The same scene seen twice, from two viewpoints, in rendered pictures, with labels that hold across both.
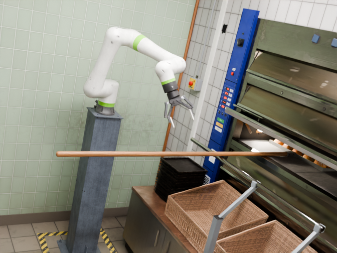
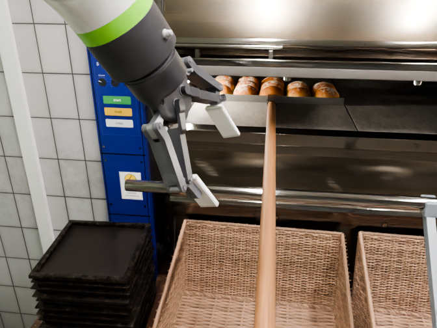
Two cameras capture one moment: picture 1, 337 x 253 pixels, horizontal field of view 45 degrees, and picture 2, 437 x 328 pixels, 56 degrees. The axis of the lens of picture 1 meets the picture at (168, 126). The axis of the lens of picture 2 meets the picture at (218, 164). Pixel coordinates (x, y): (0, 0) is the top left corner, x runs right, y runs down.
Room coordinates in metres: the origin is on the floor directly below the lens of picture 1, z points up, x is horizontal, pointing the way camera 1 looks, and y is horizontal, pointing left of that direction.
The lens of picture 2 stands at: (2.08, 0.36, 1.64)
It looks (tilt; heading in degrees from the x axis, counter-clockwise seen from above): 25 degrees down; 310
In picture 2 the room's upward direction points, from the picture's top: straight up
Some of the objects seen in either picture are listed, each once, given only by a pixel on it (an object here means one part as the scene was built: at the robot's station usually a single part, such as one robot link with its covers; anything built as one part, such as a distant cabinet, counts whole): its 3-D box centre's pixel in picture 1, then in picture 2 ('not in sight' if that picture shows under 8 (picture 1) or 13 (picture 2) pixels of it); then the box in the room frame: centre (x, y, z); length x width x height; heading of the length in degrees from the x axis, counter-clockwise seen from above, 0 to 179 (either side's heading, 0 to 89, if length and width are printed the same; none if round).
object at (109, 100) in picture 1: (107, 92); not in sight; (2.87, 0.49, 1.36); 0.16 x 0.13 x 0.19; 147
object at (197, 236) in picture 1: (213, 214); (255, 304); (2.62, -0.45, 0.72); 0.56 x 0.49 x 0.28; 31
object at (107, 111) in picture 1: (103, 106); not in sight; (2.93, 0.51, 1.23); 0.26 x 0.15 x 0.06; 30
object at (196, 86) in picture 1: (195, 84); not in sight; (3.50, -0.15, 1.46); 0.10 x 0.07 x 0.10; 33
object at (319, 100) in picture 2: (310, 154); (272, 87); (3.03, -1.12, 1.20); 0.55 x 0.36 x 0.03; 33
